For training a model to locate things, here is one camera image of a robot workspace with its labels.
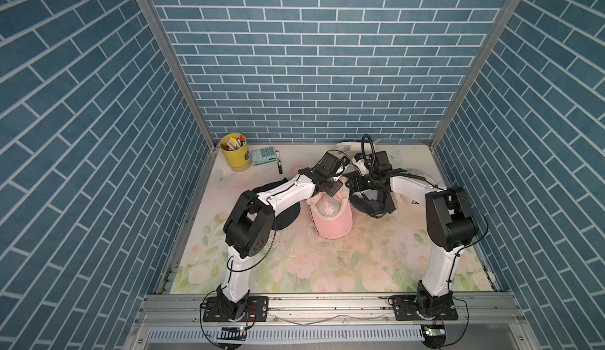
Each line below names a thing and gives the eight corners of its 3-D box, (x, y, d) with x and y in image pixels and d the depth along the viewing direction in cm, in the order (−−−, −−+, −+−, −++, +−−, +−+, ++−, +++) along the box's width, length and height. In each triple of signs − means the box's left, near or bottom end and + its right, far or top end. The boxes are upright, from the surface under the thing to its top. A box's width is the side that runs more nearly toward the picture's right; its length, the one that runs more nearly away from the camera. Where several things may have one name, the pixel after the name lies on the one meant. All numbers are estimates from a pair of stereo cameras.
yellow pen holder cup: (224, 171, 111) (215, 151, 101) (230, 154, 119) (222, 133, 108) (249, 171, 112) (243, 151, 101) (253, 154, 119) (248, 133, 108)
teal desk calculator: (253, 166, 113) (252, 163, 111) (250, 153, 119) (249, 150, 117) (278, 160, 116) (277, 157, 114) (274, 148, 121) (273, 145, 120)
